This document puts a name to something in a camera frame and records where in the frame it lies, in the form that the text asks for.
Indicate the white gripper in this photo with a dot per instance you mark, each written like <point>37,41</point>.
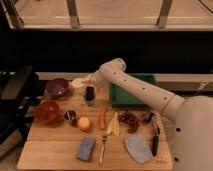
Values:
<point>95,79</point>

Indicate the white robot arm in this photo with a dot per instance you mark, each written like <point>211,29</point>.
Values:
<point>193,116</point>

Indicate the purple bowl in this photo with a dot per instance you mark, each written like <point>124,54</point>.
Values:
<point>57,87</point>

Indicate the red bowl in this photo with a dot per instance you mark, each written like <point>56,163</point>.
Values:
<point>47,111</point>

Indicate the white small cup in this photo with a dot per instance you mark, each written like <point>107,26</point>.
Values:
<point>78,83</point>

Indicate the orange carrot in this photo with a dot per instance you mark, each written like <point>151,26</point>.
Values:
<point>102,119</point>

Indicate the green tray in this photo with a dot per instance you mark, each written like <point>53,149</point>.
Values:
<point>120,98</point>

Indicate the small metal cup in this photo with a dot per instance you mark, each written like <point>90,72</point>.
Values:
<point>70,116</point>

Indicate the yellow orange ball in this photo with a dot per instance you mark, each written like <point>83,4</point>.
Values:
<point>84,123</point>

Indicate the wooden cutting board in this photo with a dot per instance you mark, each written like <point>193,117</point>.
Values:
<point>54,147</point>

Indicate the metal fork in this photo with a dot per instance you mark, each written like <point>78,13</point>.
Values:
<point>101,157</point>

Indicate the bunch of brown grapes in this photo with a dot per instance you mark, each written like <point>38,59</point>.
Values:
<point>130,119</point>

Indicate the blue sponge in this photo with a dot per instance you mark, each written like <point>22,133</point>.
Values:
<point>85,149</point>

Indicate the black chair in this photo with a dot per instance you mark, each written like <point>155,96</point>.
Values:
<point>19,93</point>

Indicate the blue grey cloth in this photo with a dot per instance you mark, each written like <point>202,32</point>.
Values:
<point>138,148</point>

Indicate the black handled knife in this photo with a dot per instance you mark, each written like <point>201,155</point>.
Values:
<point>155,140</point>

